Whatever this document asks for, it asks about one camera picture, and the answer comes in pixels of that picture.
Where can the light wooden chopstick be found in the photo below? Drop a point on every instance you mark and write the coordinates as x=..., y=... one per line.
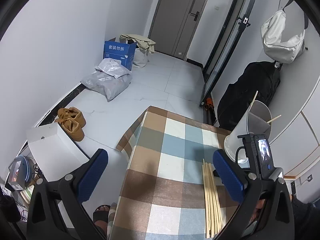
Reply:
x=273, y=119
x=254, y=100

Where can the brown shoe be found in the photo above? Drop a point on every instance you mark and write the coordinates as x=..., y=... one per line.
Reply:
x=72, y=116
x=73, y=131

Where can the orange tool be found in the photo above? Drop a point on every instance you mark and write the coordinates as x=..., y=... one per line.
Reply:
x=208, y=103

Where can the bundle of wooden chopsticks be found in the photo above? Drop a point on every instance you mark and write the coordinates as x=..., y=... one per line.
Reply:
x=211, y=200

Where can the grey door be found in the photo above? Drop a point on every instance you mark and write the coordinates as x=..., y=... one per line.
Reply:
x=175, y=17

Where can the blue round tray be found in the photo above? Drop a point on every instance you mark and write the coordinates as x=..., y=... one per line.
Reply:
x=25, y=167

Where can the white laundry basket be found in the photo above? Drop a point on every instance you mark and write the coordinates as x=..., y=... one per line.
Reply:
x=140, y=58

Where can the white bag with cloth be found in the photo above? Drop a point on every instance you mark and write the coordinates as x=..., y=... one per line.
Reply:
x=140, y=41

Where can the white wardrobe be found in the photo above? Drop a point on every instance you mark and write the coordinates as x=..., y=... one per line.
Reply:
x=300, y=142

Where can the foot in black sandal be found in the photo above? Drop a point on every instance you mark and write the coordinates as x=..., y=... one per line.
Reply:
x=100, y=216

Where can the blue cardboard box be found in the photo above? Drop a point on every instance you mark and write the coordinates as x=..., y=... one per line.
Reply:
x=117, y=52

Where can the wall outlet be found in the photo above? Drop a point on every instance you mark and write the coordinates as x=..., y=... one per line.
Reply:
x=309, y=178

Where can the white hanging bag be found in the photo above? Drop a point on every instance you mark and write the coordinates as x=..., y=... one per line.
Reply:
x=277, y=37

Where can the grey plastic parcel bag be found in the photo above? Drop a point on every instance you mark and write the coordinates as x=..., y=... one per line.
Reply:
x=107, y=85

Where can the black hanging bag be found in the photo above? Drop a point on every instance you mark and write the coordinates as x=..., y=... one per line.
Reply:
x=250, y=87

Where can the white plastic parcel bag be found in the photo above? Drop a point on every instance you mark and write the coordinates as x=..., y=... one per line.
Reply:
x=112, y=67

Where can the checked tablecloth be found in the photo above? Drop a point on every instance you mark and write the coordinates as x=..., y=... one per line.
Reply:
x=170, y=155

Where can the black-framed glass door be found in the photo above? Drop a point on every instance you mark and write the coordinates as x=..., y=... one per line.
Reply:
x=225, y=42

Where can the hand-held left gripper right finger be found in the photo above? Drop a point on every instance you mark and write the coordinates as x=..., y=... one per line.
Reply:
x=227, y=177

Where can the white metal utensil holder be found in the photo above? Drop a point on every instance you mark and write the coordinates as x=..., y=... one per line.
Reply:
x=237, y=135

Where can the white box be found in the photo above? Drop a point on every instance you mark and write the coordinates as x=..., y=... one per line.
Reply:
x=52, y=150

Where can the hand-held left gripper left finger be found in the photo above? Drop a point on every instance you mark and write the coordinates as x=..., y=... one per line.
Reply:
x=92, y=175

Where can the stack of books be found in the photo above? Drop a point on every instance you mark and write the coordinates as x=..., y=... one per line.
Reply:
x=27, y=192

